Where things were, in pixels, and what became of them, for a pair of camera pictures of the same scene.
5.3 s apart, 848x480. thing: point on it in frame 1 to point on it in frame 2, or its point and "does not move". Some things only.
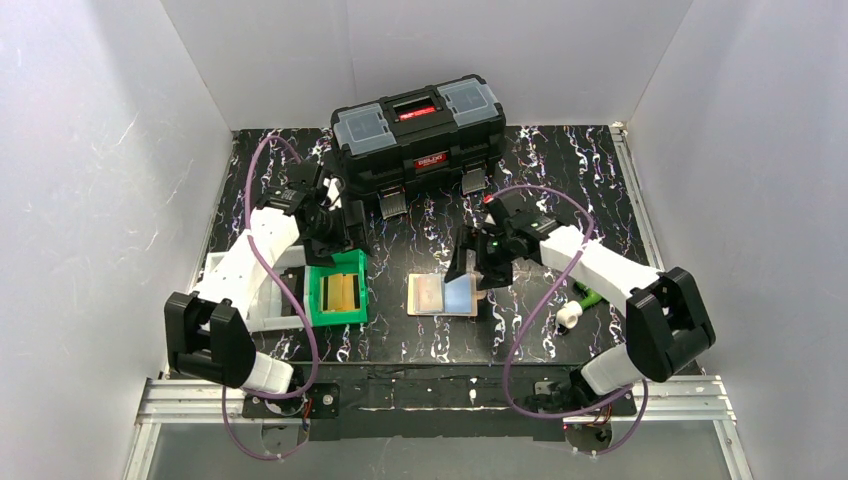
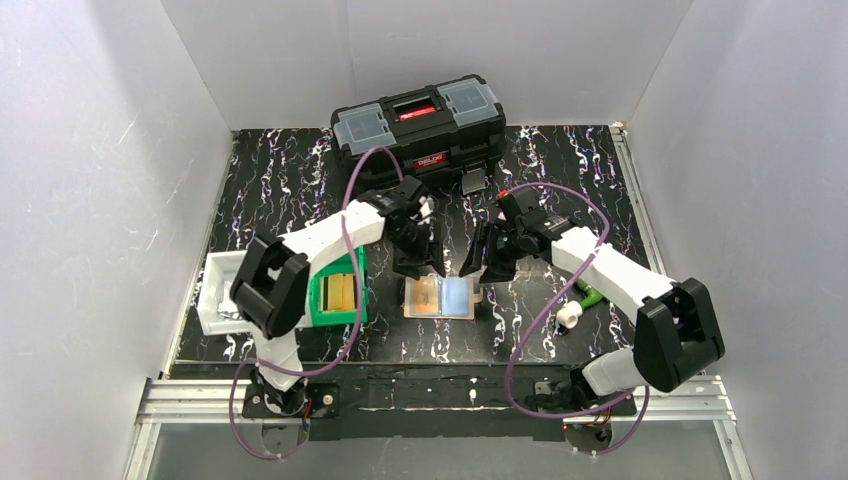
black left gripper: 333,234 to 411,245
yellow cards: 341,292 does not move
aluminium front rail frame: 685,399 does not move
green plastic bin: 315,285 does not move
